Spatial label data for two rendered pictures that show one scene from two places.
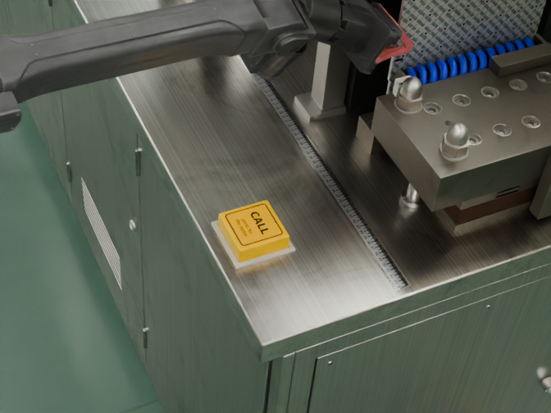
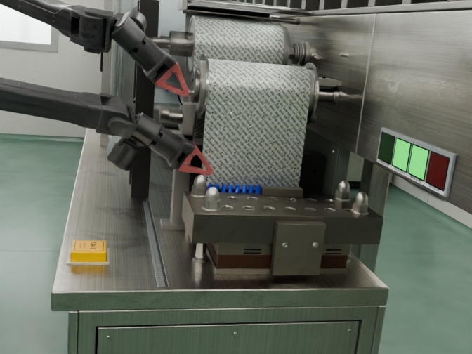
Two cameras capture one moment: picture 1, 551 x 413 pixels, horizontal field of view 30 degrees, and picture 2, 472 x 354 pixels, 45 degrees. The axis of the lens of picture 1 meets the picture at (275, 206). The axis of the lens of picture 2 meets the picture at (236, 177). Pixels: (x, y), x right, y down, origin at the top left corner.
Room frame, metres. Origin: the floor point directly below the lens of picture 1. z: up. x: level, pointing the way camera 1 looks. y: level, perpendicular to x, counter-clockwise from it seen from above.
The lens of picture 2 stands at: (-0.09, -0.54, 1.37)
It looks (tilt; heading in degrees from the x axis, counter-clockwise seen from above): 14 degrees down; 16
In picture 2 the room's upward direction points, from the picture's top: 5 degrees clockwise
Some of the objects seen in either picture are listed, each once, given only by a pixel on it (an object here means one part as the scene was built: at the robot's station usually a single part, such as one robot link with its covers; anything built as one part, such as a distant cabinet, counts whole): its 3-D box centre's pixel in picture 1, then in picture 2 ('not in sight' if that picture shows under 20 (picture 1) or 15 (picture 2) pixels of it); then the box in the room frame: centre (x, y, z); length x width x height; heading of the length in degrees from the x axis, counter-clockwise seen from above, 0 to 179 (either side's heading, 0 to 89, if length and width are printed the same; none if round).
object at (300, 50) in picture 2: not in sight; (293, 53); (1.49, -0.23, 1.33); 0.07 x 0.07 x 0.07; 29
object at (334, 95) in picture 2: not in sight; (322, 95); (1.27, -0.36, 1.25); 0.07 x 0.04 x 0.04; 119
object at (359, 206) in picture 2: not in sight; (360, 201); (1.09, -0.49, 1.05); 0.04 x 0.04 x 0.04
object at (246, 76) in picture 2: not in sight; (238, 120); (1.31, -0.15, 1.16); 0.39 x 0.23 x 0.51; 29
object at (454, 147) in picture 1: (457, 138); (212, 198); (0.94, -0.21, 1.05); 0.04 x 0.04 x 0.04
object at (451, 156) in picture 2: not in sight; (411, 158); (0.95, -0.57, 1.18); 0.25 x 0.01 x 0.07; 29
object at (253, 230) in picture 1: (253, 230); (88, 251); (0.88, 0.03, 0.91); 0.07 x 0.07 x 0.02; 29
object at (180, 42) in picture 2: not in sight; (180, 43); (1.34, 0.04, 1.33); 0.06 x 0.06 x 0.06; 29
